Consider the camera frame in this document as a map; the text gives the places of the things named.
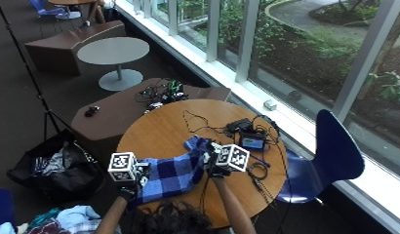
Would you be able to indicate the round grey table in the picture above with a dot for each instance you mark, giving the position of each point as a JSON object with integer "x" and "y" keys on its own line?
{"x": 114, "y": 52}

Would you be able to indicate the round wooden table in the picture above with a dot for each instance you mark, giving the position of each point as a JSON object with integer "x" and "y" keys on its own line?
{"x": 72, "y": 1}

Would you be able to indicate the small black object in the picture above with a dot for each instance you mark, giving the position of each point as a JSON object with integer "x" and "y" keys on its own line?
{"x": 91, "y": 111}

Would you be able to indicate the white marker cube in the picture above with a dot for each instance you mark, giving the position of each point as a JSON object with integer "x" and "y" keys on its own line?
{"x": 232, "y": 158}
{"x": 122, "y": 166}

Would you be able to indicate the black box device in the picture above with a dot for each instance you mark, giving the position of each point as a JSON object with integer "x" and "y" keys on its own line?
{"x": 239, "y": 124}

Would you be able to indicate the black bag with clothes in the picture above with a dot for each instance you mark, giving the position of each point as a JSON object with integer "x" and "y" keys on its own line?
{"x": 58, "y": 172}

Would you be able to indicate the small white block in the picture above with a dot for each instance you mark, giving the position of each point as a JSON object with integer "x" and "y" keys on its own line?
{"x": 270, "y": 104}

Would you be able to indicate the pile of clothes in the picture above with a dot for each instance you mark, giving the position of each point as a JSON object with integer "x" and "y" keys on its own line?
{"x": 63, "y": 221}

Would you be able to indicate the blue checked cloth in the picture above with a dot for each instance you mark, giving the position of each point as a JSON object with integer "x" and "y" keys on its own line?
{"x": 174, "y": 174}

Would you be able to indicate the black tripod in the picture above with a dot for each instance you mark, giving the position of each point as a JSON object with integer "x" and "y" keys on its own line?
{"x": 31, "y": 78}

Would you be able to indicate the person's left hand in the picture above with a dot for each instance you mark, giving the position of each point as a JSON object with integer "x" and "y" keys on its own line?
{"x": 132, "y": 190}

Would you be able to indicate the small black screen device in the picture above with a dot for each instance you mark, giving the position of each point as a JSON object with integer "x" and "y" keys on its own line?
{"x": 252, "y": 141}

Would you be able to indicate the brown bench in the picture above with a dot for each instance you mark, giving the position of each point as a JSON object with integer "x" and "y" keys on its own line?
{"x": 118, "y": 113}
{"x": 66, "y": 45}

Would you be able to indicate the blue plastic chair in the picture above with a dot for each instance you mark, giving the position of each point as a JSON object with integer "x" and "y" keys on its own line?
{"x": 48, "y": 9}
{"x": 2, "y": 208}
{"x": 334, "y": 159}

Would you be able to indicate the person's right hand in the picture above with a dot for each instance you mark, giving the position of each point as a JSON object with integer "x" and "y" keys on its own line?
{"x": 212, "y": 164}

